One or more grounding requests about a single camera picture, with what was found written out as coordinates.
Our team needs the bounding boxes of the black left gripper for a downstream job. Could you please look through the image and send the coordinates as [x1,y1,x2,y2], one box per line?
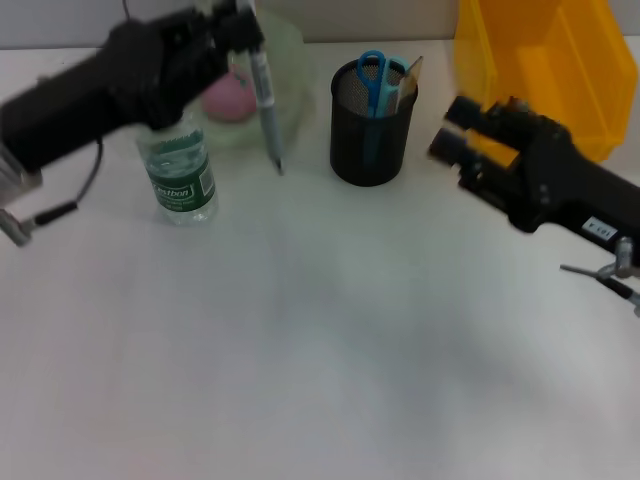
[0,0,266,174]

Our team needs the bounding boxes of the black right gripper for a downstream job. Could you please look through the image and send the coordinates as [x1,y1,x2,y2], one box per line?
[427,95,640,250]

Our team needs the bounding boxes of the clear plastic ruler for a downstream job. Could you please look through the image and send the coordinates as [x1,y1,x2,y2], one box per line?
[384,55,426,117]

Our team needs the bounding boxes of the silver ballpoint pen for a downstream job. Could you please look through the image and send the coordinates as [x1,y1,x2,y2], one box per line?
[234,0,287,177]

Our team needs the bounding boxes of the blue scissors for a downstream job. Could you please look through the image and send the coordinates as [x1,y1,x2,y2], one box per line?
[355,49,412,167]

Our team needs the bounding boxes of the clear green-label water bottle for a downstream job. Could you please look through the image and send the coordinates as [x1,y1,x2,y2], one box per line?
[136,109,220,227]

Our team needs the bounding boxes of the green translucent fruit bowl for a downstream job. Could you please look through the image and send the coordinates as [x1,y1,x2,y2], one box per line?
[199,4,315,150]

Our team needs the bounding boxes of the black mesh pen holder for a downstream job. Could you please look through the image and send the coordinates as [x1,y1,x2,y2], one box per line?
[329,56,419,188]

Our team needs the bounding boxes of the yellow plastic bin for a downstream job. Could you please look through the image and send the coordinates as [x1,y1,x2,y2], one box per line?
[453,0,638,164]

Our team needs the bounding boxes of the grey right wrist cable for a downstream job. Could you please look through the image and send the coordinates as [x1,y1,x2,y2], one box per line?
[559,236,640,317]

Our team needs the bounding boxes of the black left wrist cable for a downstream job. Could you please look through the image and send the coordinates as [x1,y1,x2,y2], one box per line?
[0,139,105,248]

